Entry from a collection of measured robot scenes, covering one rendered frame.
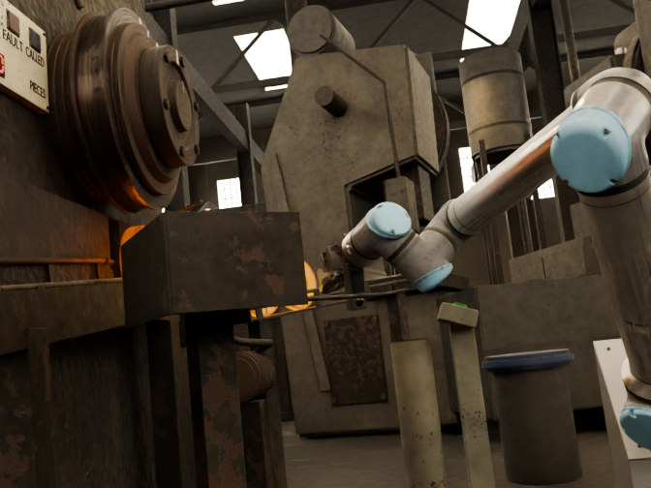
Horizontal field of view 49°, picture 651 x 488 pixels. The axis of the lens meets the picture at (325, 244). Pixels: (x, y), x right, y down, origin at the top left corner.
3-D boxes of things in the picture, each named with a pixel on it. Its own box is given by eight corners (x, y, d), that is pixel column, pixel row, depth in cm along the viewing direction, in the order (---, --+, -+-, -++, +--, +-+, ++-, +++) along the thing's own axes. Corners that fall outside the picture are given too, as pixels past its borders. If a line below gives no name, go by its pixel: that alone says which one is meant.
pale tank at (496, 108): (503, 370, 955) (459, 50, 1021) (496, 368, 1045) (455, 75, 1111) (573, 363, 945) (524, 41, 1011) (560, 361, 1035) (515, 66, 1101)
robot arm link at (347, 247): (389, 257, 165) (356, 262, 160) (380, 265, 169) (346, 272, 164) (376, 223, 168) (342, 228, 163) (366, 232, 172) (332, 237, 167)
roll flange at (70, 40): (32, 197, 145) (22, -19, 152) (125, 231, 191) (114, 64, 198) (79, 191, 144) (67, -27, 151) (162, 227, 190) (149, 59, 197)
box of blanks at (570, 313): (495, 444, 332) (473, 280, 343) (443, 428, 413) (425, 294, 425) (697, 418, 347) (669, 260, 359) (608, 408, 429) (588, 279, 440)
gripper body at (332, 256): (342, 252, 181) (363, 229, 172) (354, 283, 178) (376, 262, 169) (316, 257, 177) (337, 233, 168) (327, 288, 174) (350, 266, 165)
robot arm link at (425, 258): (466, 255, 159) (424, 217, 159) (440, 289, 153) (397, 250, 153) (445, 270, 167) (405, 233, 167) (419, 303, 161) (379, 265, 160)
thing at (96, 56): (79, 191, 144) (67, -27, 151) (162, 227, 190) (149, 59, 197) (110, 186, 143) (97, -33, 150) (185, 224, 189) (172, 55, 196)
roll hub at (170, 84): (142, 150, 153) (135, 27, 157) (185, 179, 181) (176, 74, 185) (168, 146, 153) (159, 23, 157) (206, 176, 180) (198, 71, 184)
